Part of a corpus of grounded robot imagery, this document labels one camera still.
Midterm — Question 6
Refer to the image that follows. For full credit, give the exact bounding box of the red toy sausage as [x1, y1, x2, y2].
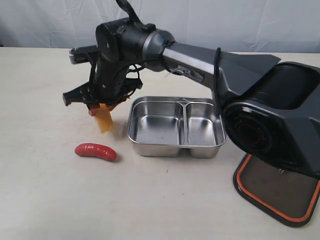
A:
[74, 143, 118, 162]

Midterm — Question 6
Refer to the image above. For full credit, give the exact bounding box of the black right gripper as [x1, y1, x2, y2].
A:
[62, 60, 143, 116]

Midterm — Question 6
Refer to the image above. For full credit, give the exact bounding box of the pale blue backdrop cloth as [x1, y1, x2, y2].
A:
[0, 0, 320, 53]

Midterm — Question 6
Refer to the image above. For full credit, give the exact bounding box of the transparent lid with orange seal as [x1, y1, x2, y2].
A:
[232, 154, 320, 228]

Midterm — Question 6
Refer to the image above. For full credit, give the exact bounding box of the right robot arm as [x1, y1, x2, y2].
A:
[62, 0, 320, 179]

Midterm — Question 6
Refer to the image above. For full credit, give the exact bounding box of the steel two-compartment lunch box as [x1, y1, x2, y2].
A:
[127, 96, 228, 159]

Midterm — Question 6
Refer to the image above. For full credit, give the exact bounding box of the yellow cheese wedge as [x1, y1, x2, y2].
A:
[95, 104, 115, 133]

